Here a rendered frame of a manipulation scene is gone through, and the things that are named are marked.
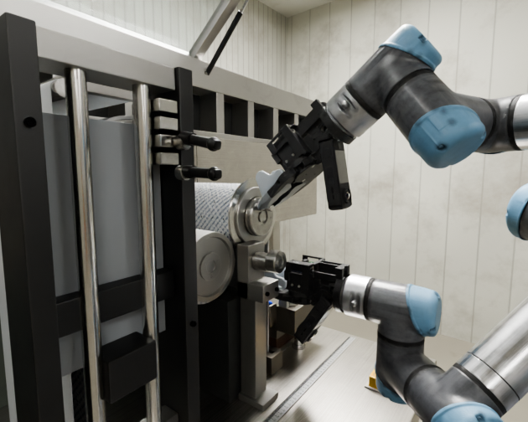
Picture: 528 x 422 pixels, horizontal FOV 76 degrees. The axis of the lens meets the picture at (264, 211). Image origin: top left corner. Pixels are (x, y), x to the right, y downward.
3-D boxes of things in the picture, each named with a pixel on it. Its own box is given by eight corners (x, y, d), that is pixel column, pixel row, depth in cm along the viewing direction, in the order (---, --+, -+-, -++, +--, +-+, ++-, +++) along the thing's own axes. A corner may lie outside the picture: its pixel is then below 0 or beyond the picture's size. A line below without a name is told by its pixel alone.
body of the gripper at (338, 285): (301, 254, 72) (355, 262, 65) (300, 292, 73) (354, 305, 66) (281, 261, 66) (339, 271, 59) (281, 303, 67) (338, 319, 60)
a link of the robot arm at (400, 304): (432, 352, 51) (436, 297, 50) (361, 331, 57) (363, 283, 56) (441, 331, 57) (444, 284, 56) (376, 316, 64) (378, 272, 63)
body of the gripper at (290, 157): (286, 150, 64) (332, 103, 58) (311, 186, 61) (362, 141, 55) (262, 148, 58) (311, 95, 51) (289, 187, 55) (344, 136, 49)
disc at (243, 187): (230, 260, 61) (228, 178, 59) (227, 260, 61) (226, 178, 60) (276, 246, 73) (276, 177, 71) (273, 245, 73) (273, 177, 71)
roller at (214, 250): (185, 311, 53) (183, 237, 52) (101, 281, 68) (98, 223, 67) (235, 290, 63) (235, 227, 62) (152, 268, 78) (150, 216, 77)
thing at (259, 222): (256, 243, 64) (246, 207, 61) (247, 242, 65) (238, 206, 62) (276, 224, 69) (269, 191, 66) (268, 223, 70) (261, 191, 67)
